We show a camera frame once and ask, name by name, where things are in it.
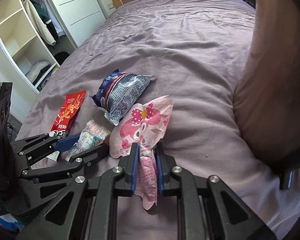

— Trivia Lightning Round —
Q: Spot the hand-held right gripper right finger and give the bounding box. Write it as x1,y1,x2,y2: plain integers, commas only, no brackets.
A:
156,143,278,240

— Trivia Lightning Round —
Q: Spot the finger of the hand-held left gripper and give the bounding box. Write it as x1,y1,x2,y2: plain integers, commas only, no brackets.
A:
10,133,81,165
15,144,111,201

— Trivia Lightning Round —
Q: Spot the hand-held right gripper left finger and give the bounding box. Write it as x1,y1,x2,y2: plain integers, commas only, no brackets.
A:
17,143,140,240

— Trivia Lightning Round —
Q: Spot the clear candy packet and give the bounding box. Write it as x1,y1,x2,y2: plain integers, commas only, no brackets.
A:
65,119,111,162

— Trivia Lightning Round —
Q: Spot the red white snack pouch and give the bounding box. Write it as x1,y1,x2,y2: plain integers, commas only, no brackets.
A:
46,90,88,162

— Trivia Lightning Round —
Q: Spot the pink cartoon snack packet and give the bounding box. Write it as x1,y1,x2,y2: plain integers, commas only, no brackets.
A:
109,95,174,211

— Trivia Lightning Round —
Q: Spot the blue white snack bag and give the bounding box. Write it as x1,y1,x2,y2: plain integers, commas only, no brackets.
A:
92,68,157,126

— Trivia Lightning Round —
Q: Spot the folded clothes pile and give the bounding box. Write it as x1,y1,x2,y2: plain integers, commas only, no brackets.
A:
25,60,52,86

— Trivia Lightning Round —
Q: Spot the blue cloth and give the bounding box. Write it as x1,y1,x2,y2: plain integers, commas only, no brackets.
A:
0,214,18,233

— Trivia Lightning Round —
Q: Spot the black bag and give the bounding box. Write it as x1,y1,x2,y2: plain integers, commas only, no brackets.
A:
53,51,70,66

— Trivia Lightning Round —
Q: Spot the white open wardrobe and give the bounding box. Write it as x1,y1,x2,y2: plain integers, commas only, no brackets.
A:
0,0,78,94

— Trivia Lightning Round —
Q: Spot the white hanging jacket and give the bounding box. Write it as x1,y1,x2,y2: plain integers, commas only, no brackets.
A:
22,0,57,46

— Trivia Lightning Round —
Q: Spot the dark hanging jacket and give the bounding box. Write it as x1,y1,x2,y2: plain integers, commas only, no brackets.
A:
30,0,63,39

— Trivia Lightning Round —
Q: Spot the white drawer cabinet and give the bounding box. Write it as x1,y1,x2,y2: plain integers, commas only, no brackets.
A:
41,0,108,48

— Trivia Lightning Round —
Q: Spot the black rose electric kettle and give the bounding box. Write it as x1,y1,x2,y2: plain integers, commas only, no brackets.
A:
233,0,300,191

